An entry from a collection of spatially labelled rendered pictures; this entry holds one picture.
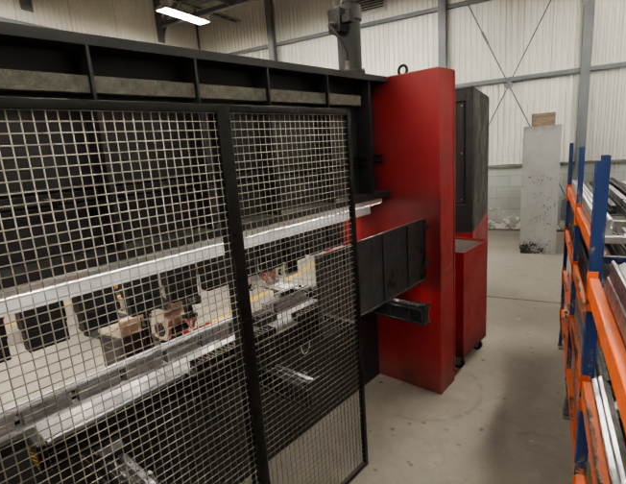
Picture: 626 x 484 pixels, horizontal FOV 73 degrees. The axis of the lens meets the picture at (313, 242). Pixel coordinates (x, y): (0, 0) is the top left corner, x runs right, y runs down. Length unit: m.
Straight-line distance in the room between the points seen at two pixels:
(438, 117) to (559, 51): 6.33
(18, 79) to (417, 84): 2.20
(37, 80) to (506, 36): 8.33
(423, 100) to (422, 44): 6.52
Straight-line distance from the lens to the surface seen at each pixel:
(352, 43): 2.96
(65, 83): 1.78
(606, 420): 1.48
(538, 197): 7.30
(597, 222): 1.51
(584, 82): 8.88
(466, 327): 3.65
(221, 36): 11.90
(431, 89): 2.96
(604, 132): 9.09
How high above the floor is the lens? 1.85
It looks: 12 degrees down
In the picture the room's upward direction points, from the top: 4 degrees counter-clockwise
